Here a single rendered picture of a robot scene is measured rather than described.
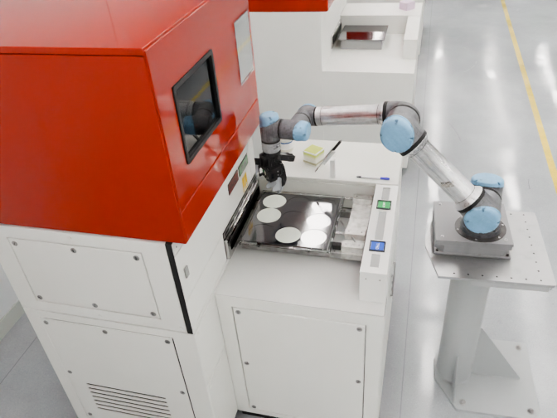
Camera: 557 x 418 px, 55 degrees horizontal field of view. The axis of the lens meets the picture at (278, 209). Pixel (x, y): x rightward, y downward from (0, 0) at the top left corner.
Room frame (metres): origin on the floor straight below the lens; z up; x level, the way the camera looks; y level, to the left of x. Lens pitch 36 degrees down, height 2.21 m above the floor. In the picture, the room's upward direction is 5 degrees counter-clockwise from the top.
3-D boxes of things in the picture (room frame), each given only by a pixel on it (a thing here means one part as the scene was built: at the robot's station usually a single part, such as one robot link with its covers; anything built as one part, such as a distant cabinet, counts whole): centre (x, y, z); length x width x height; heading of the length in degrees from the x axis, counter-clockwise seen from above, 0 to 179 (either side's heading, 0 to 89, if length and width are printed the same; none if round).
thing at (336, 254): (1.62, -0.08, 0.84); 0.50 x 0.02 x 0.03; 73
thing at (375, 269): (1.59, -0.38, 0.89); 0.55 x 0.09 x 0.14; 163
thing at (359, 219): (1.69, -0.31, 0.87); 0.36 x 0.08 x 0.03; 163
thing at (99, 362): (1.74, 0.54, 0.41); 0.82 x 0.71 x 0.82; 163
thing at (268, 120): (1.82, 0.00, 1.29); 0.09 x 0.08 x 0.11; 66
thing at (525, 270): (1.59, -0.80, 0.75); 0.45 x 0.44 x 0.13; 75
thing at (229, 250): (1.80, 0.15, 0.89); 0.44 x 0.02 x 0.10; 163
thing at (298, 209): (1.76, -0.06, 0.90); 0.34 x 0.34 x 0.01; 73
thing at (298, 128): (1.80, -0.09, 1.29); 0.11 x 0.11 x 0.08; 66
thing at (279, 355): (1.80, -0.18, 0.41); 0.97 x 0.64 x 0.82; 163
